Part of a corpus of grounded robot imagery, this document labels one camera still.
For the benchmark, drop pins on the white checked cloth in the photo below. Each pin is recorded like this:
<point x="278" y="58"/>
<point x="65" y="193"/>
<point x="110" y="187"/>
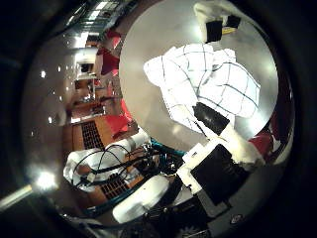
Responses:
<point x="198" y="76"/>

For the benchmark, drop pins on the red chair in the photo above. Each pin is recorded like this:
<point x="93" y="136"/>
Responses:
<point x="117" y="124"/>
<point x="115" y="39"/>
<point x="109" y="62"/>
<point x="262" y="142"/>

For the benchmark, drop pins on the black perforated floor grate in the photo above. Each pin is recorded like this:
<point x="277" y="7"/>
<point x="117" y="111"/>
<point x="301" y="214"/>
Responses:
<point x="91" y="135"/>
<point x="114" y="188"/>

